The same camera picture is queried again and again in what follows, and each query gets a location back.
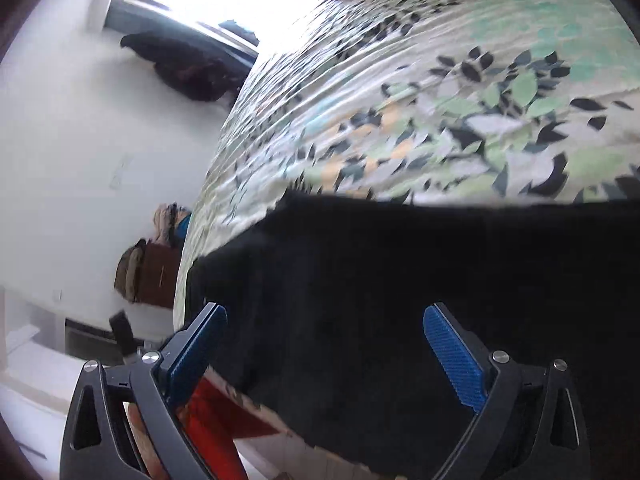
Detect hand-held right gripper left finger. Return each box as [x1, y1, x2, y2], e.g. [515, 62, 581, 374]
[59, 302, 228, 480]

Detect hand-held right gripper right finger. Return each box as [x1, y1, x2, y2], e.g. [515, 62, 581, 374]
[422, 302, 593, 480]

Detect black pants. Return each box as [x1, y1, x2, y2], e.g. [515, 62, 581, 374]
[185, 190, 640, 480]

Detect brown cabinet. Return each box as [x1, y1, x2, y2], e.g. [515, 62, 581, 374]
[135, 242, 184, 309]

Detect person's red clothing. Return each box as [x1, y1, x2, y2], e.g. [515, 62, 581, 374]
[177, 379, 282, 480]

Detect brown bag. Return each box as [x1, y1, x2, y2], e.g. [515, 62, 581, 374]
[114, 239, 148, 304]

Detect pile of folded cloths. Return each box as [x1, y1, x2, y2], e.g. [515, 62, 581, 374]
[152, 202, 193, 249]

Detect white shelf unit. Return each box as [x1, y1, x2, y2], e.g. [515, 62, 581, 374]
[0, 284, 126, 461]

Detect bed with floral sheet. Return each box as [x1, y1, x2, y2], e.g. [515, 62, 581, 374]
[172, 0, 640, 478]

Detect dark hanging clothes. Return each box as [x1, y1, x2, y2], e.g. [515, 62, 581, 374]
[120, 30, 247, 104]

